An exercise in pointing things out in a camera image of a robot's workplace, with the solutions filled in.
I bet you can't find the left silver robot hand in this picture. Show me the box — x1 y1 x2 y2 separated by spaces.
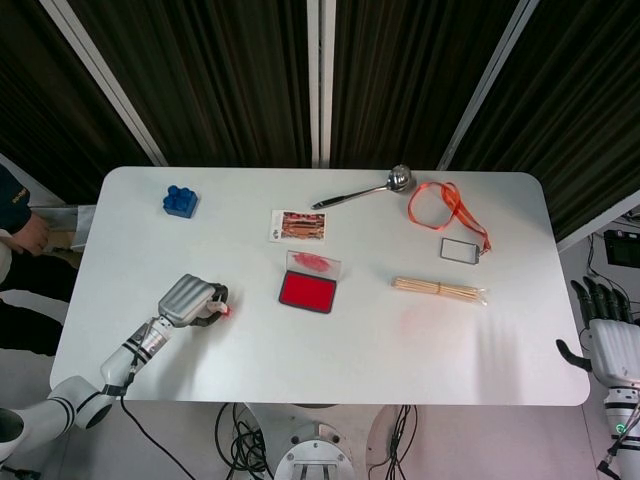
157 273 231 329

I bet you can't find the bystander bare hand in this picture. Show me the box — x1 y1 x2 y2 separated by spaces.
8 212 51 255

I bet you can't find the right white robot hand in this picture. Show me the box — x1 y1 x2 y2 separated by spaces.
555 277 640 389

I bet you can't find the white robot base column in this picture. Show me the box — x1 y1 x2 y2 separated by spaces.
248 403 392 480

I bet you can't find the blue toy building brick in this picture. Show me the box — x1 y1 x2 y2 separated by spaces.
161 184 199 220

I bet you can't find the black electronic device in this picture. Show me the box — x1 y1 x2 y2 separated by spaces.
603 228 640 266

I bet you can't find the red ink pad clear lid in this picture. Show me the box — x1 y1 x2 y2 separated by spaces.
277 249 344 315

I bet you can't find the printed postcard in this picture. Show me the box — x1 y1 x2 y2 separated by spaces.
270 209 333 244

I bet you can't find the clear badge holder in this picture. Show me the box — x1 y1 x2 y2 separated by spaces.
439 237 484 265

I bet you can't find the bagged wooden stick bundle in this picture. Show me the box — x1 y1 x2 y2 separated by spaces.
389 276 490 307

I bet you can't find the dark pleated curtain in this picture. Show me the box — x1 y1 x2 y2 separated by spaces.
0 0 640 241

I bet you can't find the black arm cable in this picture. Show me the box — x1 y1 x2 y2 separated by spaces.
102 344 221 480

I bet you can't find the black floor cable bundle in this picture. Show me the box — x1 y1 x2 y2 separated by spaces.
214 402 275 480
367 403 420 480

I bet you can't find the white slanted frame post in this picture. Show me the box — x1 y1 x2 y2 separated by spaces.
437 0 541 172
39 0 169 167

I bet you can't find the orange lanyard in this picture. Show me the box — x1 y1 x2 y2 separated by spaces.
407 181 493 254

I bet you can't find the steel ladle black handle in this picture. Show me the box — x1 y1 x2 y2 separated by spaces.
310 164 414 210

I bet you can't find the white upright frame post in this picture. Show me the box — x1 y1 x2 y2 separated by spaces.
305 0 337 169

